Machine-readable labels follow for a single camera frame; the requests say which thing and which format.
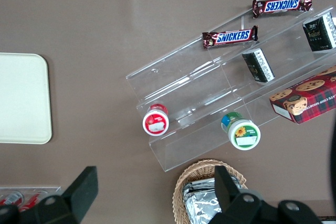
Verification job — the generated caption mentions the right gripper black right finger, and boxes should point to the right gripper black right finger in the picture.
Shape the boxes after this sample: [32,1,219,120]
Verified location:
[209,165,266,224]

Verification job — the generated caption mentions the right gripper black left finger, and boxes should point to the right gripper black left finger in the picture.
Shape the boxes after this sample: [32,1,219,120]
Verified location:
[19,166,99,224]

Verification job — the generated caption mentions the light tan wicker basket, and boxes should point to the light tan wicker basket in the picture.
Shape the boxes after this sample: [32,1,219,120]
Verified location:
[172,158,249,224]

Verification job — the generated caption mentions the cream plastic tray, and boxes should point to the cream plastic tray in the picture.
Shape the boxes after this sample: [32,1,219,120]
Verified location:
[0,52,53,145]

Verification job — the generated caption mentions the clear acrylic bottle rack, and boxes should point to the clear acrylic bottle rack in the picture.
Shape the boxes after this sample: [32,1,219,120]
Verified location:
[0,186,62,210]

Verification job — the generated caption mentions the stacked foil containers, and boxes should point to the stacked foil containers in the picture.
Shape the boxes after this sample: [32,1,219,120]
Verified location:
[182,177,244,224]

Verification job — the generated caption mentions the green lidded cup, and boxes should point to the green lidded cup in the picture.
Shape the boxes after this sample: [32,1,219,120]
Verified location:
[220,111,261,151]

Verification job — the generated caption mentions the red lidded cup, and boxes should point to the red lidded cup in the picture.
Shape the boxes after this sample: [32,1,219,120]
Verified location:
[142,103,170,136]

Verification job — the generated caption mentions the clear acrylic stepped shelf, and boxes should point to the clear acrylic stepped shelf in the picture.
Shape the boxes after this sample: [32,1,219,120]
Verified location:
[125,0,336,173]

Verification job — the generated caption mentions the red tartan cookie box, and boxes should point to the red tartan cookie box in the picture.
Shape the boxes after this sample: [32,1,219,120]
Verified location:
[269,64,336,125]

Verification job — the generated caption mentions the small dark tea box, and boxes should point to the small dark tea box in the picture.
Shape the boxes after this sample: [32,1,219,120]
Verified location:
[241,48,276,86]
[302,12,336,52]

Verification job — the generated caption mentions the Snickers chocolate bar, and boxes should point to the Snickers chocolate bar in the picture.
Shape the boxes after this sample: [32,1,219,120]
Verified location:
[252,0,313,19]
[202,25,259,49]

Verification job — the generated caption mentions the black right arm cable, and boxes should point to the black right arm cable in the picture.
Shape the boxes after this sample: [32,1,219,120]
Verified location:
[324,108,336,224]

